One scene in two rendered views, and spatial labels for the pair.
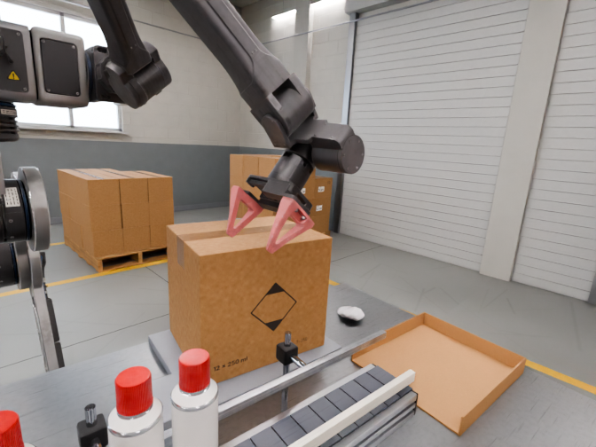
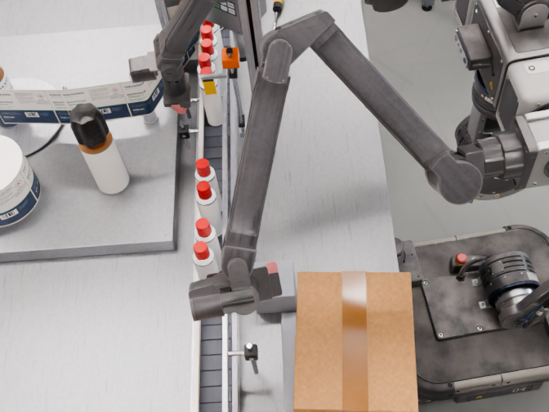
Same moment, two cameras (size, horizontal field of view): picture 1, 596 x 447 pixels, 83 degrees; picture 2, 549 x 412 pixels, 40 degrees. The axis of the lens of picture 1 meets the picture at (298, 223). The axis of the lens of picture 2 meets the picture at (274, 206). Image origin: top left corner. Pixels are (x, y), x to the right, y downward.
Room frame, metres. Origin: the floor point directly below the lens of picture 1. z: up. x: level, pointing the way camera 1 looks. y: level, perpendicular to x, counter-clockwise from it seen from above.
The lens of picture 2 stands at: (1.07, -0.41, 2.57)
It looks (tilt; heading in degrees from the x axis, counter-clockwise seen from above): 57 degrees down; 134
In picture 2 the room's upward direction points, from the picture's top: 8 degrees counter-clockwise
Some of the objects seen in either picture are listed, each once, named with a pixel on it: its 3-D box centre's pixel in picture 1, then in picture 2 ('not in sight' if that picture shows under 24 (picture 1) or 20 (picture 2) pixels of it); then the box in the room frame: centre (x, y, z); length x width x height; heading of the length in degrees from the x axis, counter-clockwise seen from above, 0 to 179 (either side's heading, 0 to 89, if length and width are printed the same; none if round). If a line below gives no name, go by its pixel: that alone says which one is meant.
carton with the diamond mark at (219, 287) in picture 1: (247, 286); (353, 361); (0.74, 0.11, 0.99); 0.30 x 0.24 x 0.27; 124
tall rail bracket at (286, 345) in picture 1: (294, 380); (243, 360); (0.52, -0.01, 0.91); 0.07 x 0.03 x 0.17; 39
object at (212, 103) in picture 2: not in sight; (211, 96); (0.00, 0.52, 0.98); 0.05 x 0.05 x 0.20
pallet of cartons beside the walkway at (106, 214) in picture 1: (116, 212); not in sight; (3.75, 2.06, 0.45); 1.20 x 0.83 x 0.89; 47
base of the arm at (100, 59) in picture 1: (119, 74); (501, 155); (0.84, 0.43, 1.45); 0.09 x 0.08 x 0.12; 136
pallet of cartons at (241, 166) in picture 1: (281, 199); not in sight; (4.49, 0.24, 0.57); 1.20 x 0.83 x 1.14; 138
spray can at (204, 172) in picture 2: not in sight; (207, 186); (0.18, 0.29, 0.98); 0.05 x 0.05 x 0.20
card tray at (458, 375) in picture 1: (437, 359); not in sight; (0.70, -0.34, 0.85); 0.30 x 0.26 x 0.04; 129
